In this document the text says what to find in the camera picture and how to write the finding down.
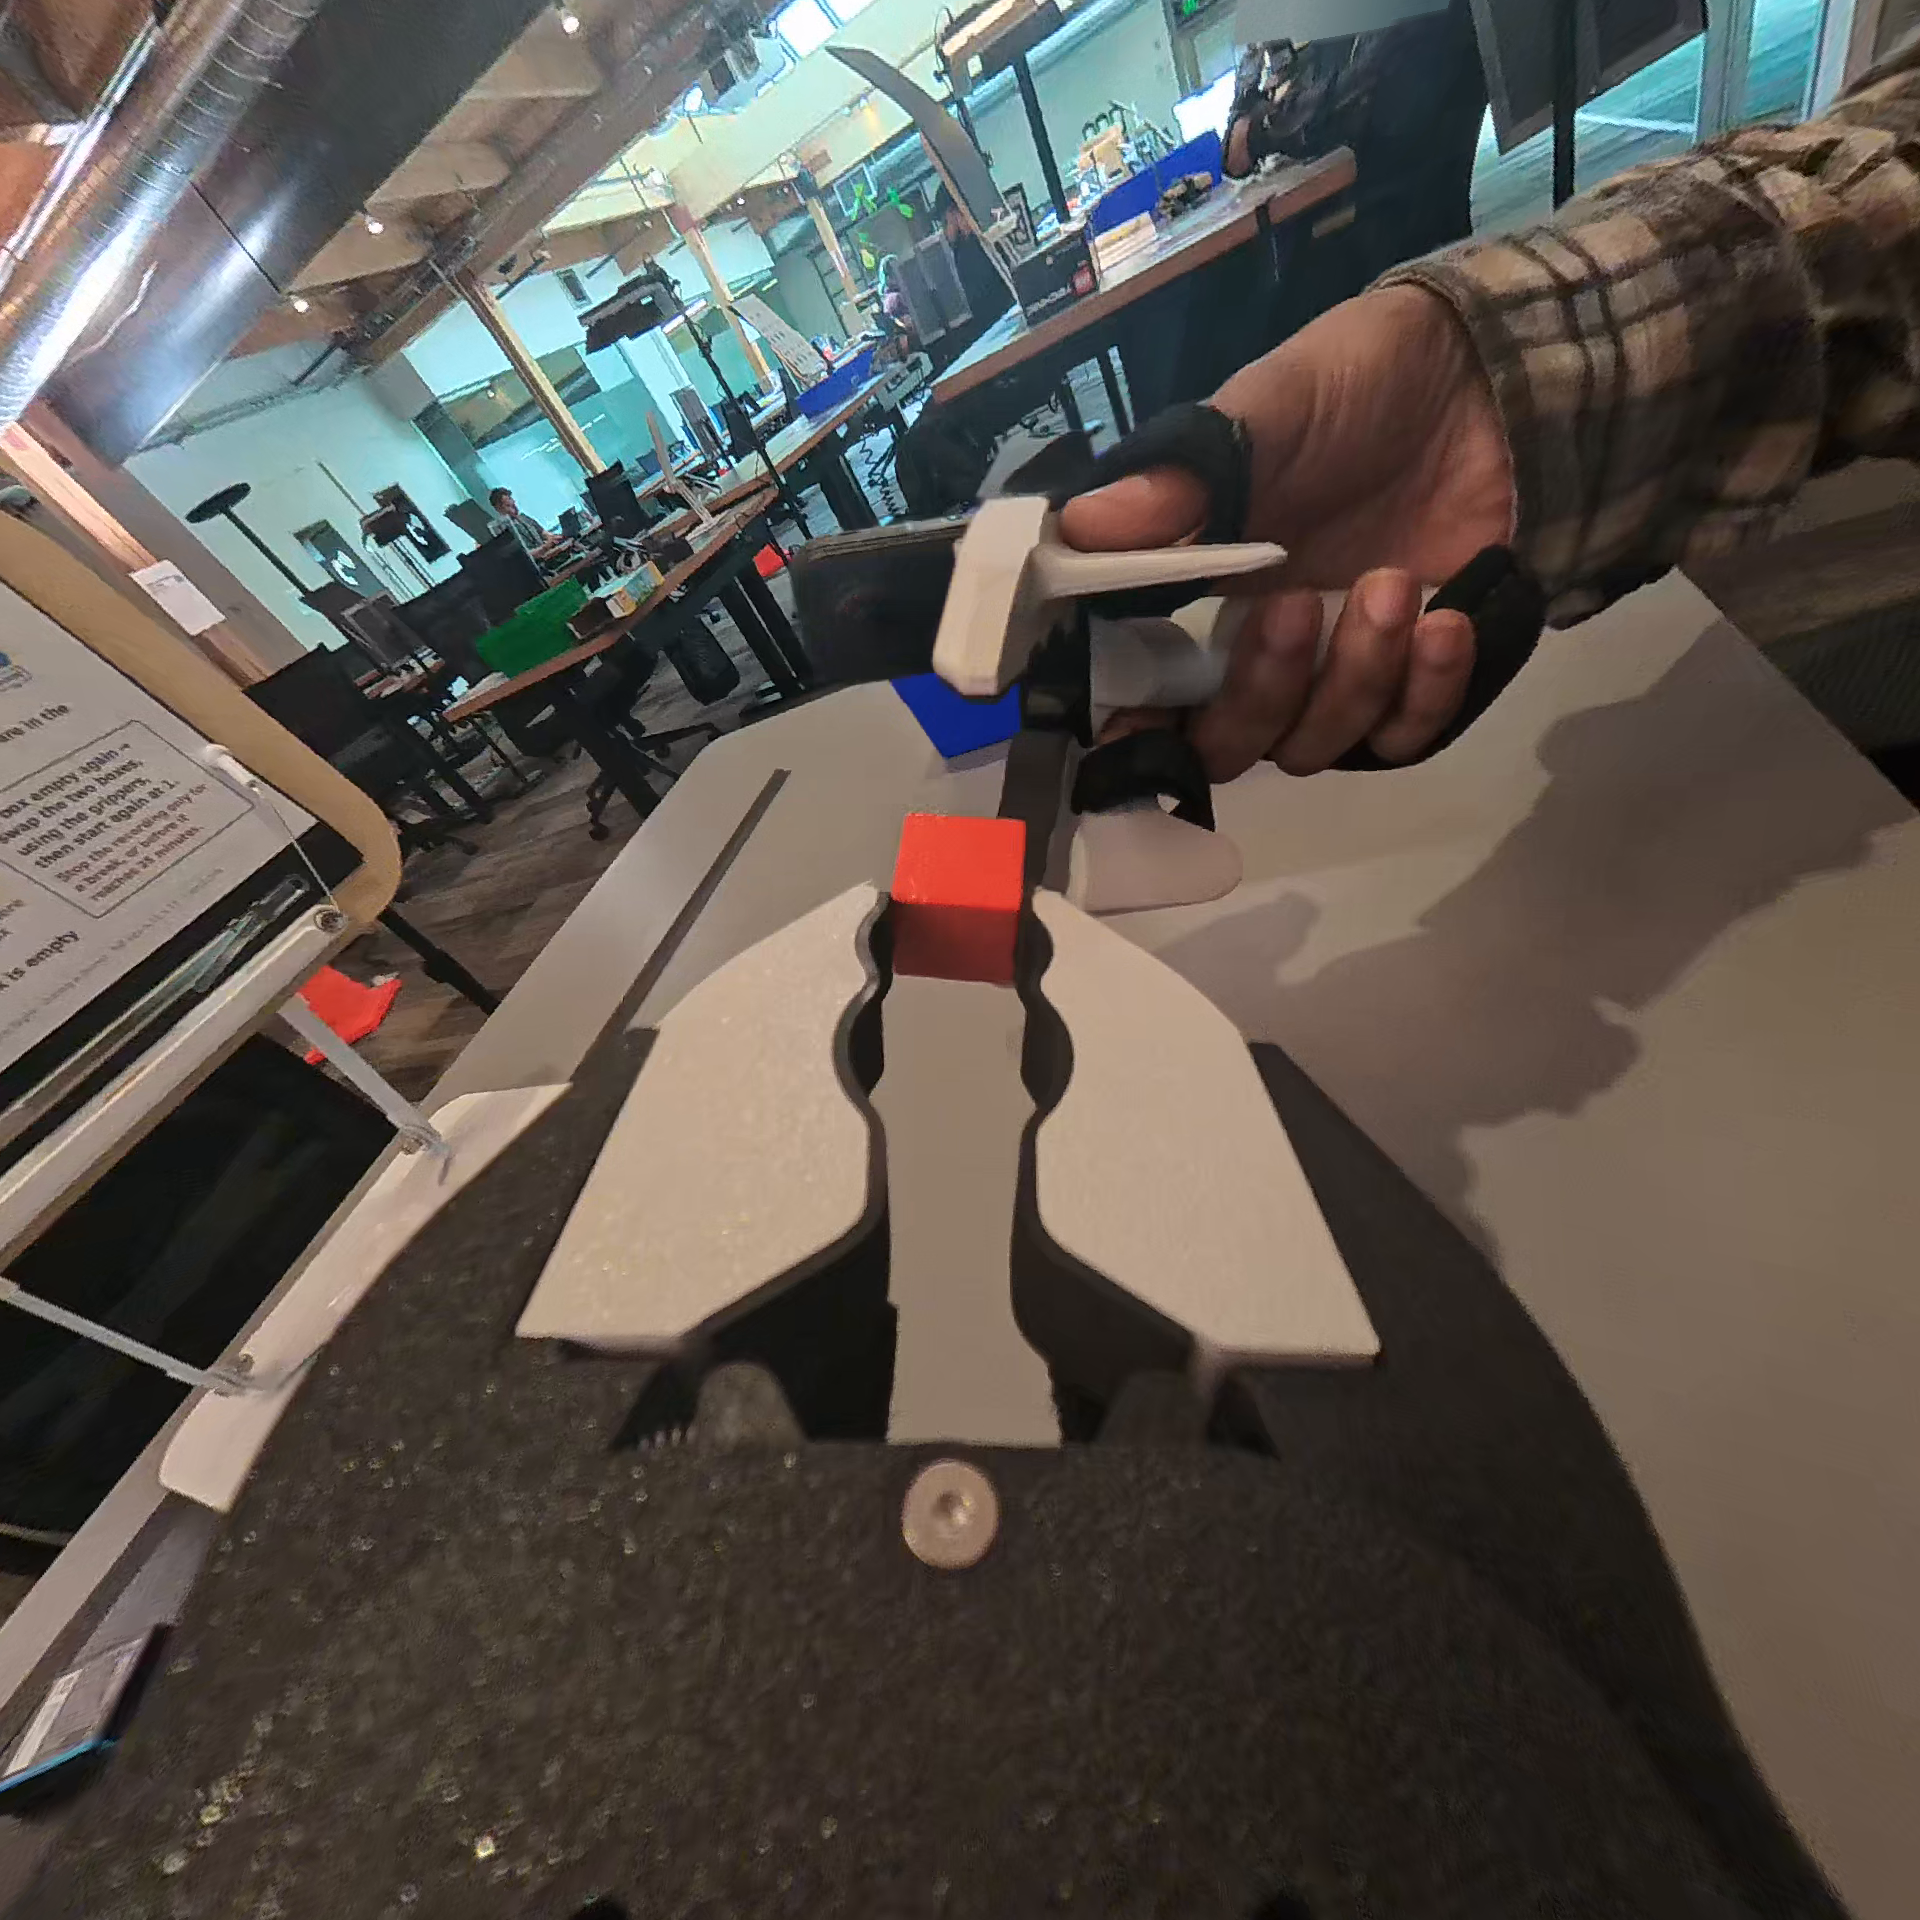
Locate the person's right hand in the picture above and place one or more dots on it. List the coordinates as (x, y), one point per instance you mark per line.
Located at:
(1382, 435)

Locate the black office chair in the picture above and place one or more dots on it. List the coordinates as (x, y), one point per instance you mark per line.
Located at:
(359, 721)
(630, 721)

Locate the red wooden cube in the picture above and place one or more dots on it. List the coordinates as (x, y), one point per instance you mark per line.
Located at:
(961, 884)

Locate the flat cardboard box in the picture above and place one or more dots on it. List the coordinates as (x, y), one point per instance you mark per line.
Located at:
(615, 594)

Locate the black printed box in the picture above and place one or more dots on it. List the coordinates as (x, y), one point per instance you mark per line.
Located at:
(1054, 281)

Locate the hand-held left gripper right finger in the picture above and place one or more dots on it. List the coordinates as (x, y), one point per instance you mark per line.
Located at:
(1200, 1184)

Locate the stack of green bins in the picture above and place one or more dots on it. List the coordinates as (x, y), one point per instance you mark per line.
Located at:
(529, 633)

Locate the grey computer monitor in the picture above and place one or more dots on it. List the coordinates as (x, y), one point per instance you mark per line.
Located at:
(945, 281)

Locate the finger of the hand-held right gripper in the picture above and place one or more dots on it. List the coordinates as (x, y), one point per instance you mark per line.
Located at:
(1161, 870)

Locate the wood edged desk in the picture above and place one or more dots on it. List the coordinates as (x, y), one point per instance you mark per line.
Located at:
(1171, 263)
(691, 570)
(810, 435)

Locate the person's right forearm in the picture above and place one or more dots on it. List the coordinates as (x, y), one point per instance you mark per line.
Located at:
(1681, 299)

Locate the silver air duct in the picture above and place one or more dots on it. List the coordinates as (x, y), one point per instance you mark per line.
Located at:
(136, 195)

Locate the blue plastic bin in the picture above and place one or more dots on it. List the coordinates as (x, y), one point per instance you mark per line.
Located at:
(1155, 177)
(961, 716)
(836, 393)

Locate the black studio light on stand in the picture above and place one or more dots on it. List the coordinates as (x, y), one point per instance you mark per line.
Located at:
(630, 318)
(1036, 89)

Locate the blue-edged black box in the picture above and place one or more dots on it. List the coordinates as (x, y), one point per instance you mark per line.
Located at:
(75, 1716)

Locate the orange traffic cone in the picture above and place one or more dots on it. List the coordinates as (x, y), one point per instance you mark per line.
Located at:
(352, 1003)

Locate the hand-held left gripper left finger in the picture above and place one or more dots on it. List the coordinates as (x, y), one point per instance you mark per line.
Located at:
(704, 1171)

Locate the instruction sheet on stand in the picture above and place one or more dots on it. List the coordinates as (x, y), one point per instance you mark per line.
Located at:
(136, 810)

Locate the black floor lamp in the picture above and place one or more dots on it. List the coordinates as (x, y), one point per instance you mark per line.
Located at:
(240, 518)

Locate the white monitor base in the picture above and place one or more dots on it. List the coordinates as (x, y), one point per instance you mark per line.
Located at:
(376, 1243)

